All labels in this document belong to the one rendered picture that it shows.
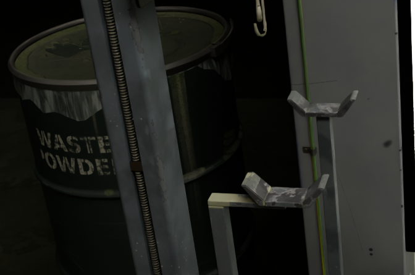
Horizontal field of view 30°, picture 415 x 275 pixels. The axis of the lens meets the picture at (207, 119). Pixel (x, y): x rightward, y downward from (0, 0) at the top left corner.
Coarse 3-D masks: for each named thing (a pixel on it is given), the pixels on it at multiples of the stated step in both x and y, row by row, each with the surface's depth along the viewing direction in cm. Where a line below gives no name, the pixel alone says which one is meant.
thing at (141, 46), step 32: (96, 0) 78; (128, 0) 77; (96, 32) 80; (128, 32) 78; (96, 64) 81; (128, 64) 80; (160, 64) 84; (128, 96) 83; (160, 96) 84; (128, 128) 84; (160, 128) 84; (128, 160) 85; (160, 160) 84; (128, 192) 87; (160, 192) 86; (128, 224) 89; (160, 224) 88; (160, 256) 90; (192, 256) 94
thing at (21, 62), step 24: (168, 24) 213; (192, 24) 209; (216, 24) 205; (48, 48) 207; (72, 48) 205; (168, 48) 194; (192, 48) 191; (24, 72) 190; (48, 72) 189; (72, 72) 187
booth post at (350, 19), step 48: (288, 0) 124; (336, 0) 122; (384, 0) 120; (288, 48) 128; (336, 48) 125; (384, 48) 123; (336, 96) 129; (384, 96) 126; (336, 144) 133; (384, 144) 130; (384, 192) 134; (384, 240) 138
